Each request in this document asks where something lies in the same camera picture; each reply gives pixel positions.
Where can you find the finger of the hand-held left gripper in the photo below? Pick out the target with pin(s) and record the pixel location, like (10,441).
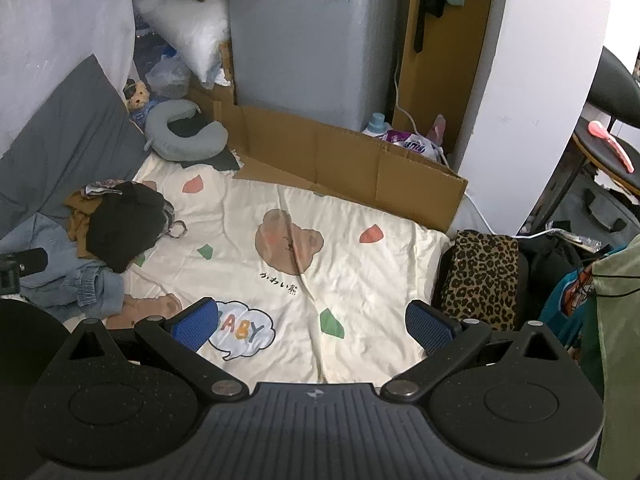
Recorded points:
(34,261)

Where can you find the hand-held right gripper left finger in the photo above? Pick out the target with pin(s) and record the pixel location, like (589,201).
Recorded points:
(192,324)

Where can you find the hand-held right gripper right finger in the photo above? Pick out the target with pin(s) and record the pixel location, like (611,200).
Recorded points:
(431,324)

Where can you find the black knit sweater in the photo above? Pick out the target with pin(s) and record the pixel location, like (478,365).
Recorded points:
(125,230)

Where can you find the blue denim jeans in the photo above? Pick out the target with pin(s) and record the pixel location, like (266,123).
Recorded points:
(60,282)

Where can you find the beige garment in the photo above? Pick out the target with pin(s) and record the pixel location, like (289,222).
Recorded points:
(140,307)

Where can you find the brown garment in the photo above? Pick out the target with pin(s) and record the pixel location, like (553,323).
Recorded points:
(77,225)

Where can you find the cream printed blanket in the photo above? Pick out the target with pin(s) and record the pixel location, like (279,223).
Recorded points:
(300,310)

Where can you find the large grey pillow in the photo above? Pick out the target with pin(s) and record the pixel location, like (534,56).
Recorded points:
(65,130)

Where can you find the black cloth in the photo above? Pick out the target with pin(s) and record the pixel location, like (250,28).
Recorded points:
(220,160)

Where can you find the silver foil packet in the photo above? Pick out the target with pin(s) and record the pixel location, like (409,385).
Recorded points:
(575,237)

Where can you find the grey neck pillow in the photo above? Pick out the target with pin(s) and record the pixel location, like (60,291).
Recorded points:
(160,145)

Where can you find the purple detergent pouch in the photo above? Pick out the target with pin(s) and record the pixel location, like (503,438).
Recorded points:
(410,142)

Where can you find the brown cardboard sheet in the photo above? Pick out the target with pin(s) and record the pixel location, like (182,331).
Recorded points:
(350,160)

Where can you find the grey duffel bag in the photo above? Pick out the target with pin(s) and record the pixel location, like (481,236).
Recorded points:
(570,195)

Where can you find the light green garment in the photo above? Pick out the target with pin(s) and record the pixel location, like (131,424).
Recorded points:
(620,360)

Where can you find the pink bottle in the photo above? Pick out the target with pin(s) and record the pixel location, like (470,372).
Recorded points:
(437,130)

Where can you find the brown teddy bear toy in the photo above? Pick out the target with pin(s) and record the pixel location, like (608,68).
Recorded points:
(140,96)

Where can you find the light blue detergent bottle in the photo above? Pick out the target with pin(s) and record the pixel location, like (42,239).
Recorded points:
(376,125)

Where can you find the clear plastic bag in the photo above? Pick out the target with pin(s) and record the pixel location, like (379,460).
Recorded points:
(167,77)

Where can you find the blue plastic bag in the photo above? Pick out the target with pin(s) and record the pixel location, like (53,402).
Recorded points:
(147,55)

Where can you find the black chair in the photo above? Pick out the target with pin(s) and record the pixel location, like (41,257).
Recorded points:
(600,155)

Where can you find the pink comb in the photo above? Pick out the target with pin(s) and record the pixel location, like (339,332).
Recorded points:
(615,147)

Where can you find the standing brown cardboard panel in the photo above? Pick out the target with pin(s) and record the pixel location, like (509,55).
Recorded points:
(450,60)

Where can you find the white plastic-wrapped pillow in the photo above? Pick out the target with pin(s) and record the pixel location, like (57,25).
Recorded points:
(190,30)

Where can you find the grey plastic-wrapped washing machine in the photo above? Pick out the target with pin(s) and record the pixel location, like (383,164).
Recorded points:
(310,50)

